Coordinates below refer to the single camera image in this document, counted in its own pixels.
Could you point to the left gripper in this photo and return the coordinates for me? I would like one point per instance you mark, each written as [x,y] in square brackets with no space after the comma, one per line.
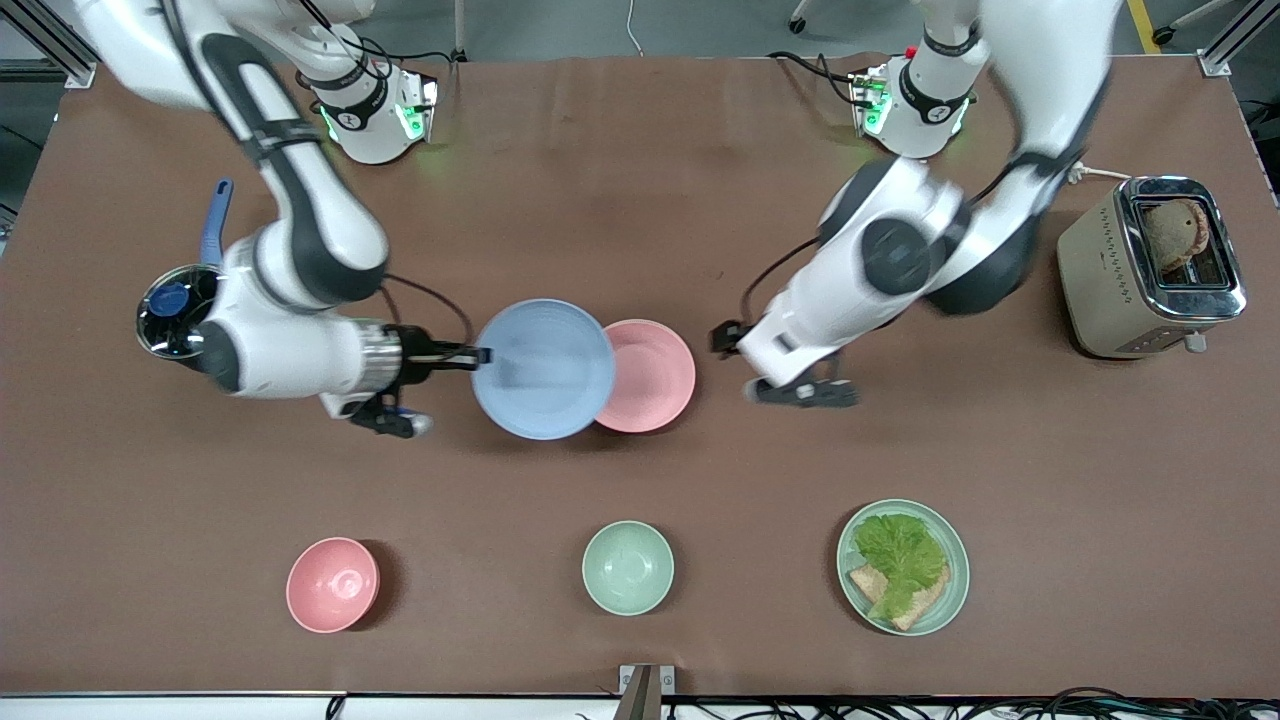
[727,338]

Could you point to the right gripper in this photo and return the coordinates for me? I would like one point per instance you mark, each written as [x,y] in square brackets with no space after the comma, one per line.
[420,353]

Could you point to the pink shallow bowl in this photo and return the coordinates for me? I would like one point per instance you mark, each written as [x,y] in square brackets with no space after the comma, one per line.
[655,375]

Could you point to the blue bowl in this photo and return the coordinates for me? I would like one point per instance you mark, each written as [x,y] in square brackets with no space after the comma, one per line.
[545,370]

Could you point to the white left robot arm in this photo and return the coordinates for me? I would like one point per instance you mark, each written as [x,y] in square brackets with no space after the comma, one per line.
[850,290]

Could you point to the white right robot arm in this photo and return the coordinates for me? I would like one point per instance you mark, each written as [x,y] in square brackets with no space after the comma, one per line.
[310,220]

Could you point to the green small bowl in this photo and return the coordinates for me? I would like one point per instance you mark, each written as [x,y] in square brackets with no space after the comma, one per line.
[627,567]

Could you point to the pink small bowl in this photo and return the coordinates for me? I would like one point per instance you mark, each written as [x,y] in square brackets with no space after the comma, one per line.
[332,585]

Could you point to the green lettuce leaf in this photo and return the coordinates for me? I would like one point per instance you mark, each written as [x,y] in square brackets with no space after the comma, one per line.
[900,555]

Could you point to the green plate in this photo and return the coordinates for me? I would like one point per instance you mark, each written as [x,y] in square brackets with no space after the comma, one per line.
[955,570]

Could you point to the bread slice on plate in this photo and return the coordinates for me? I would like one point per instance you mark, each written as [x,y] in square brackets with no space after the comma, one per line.
[917,612]

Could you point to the beige chrome toaster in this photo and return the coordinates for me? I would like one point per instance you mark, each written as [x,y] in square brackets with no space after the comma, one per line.
[1095,270]

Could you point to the bread slice in toaster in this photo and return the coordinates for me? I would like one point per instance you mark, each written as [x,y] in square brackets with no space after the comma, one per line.
[1175,230]

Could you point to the metal table bracket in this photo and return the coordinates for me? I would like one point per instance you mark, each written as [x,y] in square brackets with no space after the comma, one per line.
[645,690]

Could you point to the aluminium frame profile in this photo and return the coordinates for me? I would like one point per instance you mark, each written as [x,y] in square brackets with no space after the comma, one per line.
[1235,40]
[45,40]

